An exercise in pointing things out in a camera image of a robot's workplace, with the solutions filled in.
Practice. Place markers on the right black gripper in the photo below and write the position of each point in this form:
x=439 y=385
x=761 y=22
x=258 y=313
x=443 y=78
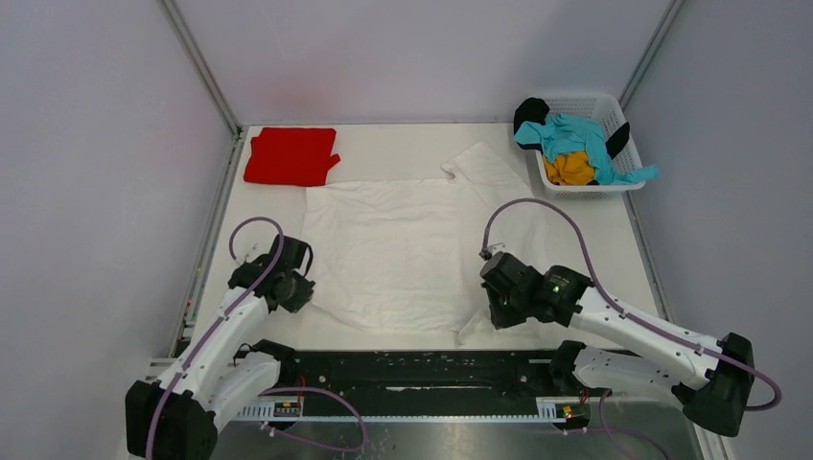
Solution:
x=499 y=318

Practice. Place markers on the white slotted cable duct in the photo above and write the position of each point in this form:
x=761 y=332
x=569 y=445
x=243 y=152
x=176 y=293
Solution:
x=543 y=412

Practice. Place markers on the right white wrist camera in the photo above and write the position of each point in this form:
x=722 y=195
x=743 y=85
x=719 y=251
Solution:
x=488 y=251

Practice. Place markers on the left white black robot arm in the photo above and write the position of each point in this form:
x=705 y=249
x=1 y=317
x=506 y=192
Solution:
x=181 y=414

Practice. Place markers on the black t shirt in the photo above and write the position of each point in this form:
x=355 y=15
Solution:
x=535 y=110

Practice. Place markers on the yellow t shirt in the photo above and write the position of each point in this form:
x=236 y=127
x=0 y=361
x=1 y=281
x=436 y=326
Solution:
x=570 y=169

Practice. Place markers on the white t shirt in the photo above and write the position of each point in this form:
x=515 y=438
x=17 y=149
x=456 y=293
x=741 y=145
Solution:
x=400 y=257

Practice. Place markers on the small circuit board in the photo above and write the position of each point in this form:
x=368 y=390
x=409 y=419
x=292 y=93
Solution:
x=286 y=409
x=572 y=411

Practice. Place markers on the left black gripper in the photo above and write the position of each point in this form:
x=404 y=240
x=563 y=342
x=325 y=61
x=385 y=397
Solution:
x=302 y=296

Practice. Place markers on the left small circuit board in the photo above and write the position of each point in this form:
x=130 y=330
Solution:
x=286 y=409

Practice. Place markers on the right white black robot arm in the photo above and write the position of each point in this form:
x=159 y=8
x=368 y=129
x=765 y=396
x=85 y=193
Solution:
x=699 y=374

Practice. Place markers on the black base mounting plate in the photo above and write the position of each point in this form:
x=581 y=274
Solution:
x=442 y=383

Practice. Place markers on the light blue t shirt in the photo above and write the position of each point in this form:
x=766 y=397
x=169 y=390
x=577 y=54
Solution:
x=563 y=133

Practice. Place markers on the folded red t shirt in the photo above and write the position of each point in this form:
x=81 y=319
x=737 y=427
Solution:
x=291 y=156

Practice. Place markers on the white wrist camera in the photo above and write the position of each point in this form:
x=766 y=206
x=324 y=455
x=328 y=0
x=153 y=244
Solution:
x=250 y=253
x=488 y=251

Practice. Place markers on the right small circuit board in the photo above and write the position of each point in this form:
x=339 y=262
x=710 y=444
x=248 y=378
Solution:
x=572 y=411

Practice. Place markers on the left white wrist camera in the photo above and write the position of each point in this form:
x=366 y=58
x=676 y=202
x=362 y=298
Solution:
x=250 y=253

